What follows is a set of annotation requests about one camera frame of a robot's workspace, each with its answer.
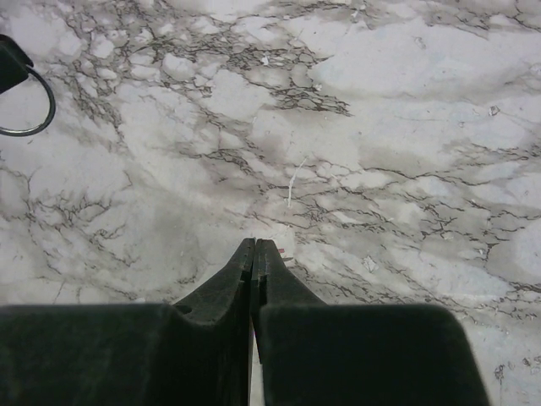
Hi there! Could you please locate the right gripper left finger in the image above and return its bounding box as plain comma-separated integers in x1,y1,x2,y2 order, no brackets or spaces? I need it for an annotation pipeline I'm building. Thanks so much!
1,239,255,405

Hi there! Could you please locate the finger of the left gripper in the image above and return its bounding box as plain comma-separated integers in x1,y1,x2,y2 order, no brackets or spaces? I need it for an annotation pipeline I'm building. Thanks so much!
0,34,34,94

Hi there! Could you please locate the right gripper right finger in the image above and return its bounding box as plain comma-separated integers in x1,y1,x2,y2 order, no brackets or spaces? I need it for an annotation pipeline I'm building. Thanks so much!
250,239,489,405

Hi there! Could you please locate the pink strap keyring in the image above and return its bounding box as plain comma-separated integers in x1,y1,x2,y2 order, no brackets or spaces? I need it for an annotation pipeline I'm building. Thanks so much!
1,67,57,138

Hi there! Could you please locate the red tag key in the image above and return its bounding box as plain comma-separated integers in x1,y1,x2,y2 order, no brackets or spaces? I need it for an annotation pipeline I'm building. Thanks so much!
278,248,295,262

